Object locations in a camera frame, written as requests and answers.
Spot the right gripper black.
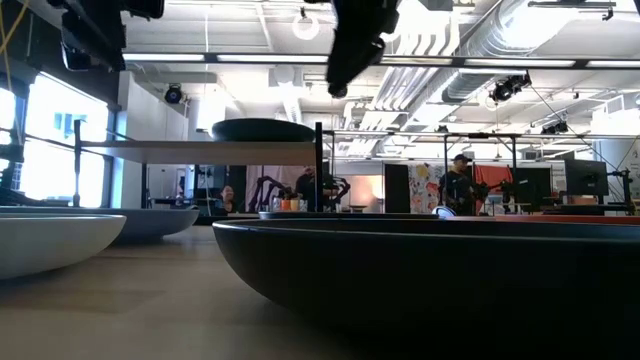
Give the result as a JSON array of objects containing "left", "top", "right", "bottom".
[{"left": 327, "top": 0, "right": 401, "bottom": 85}]

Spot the dark green smooth plate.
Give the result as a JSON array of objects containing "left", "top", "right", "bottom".
[{"left": 211, "top": 118, "right": 317, "bottom": 143}]

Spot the black plate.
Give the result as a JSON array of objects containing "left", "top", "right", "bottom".
[{"left": 212, "top": 218, "right": 640, "bottom": 351}]

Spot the light blue plate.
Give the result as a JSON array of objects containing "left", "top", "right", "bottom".
[{"left": 0, "top": 206, "right": 201, "bottom": 245}]

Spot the black partition panel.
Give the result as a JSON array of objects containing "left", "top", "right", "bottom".
[{"left": 383, "top": 163, "right": 411, "bottom": 215}]

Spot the person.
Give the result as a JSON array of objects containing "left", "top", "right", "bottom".
[
  {"left": 294, "top": 167, "right": 319, "bottom": 212},
  {"left": 438, "top": 153, "right": 476, "bottom": 217},
  {"left": 217, "top": 184, "right": 239, "bottom": 214}
]

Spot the orange hanging cloth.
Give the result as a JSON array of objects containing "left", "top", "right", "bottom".
[{"left": 473, "top": 164, "right": 515, "bottom": 194}]

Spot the overhead LED light bar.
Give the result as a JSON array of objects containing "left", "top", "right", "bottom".
[{"left": 122, "top": 52, "right": 640, "bottom": 70}]

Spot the black computer monitor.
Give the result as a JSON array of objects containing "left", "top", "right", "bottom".
[{"left": 564, "top": 158, "right": 610, "bottom": 197}]

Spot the white bowl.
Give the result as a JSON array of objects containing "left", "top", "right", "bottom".
[{"left": 0, "top": 213, "right": 127, "bottom": 280}]

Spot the white ceiling ring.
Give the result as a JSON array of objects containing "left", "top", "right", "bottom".
[{"left": 292, "top": 13, "right": 321, "bottom": 41}]

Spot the silver ventilation duct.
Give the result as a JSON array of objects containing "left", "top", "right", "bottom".
[{"left": 442, "top": 0, "right": 581, "bottom": 104}]

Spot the colourful wall poster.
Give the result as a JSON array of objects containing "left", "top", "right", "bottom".
[{"left": 409, "top": 163, "right": 444, "bottom": 214}]

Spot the wooden shelf with black frame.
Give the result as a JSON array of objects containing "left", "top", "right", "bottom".
[{"left": 72, "top": 119, "right": 325, "bottom": 214}]

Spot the black rig frame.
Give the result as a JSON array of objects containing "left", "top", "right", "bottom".
[{"left": 193, "top": 213, "right": 261, "bottom": 226}]

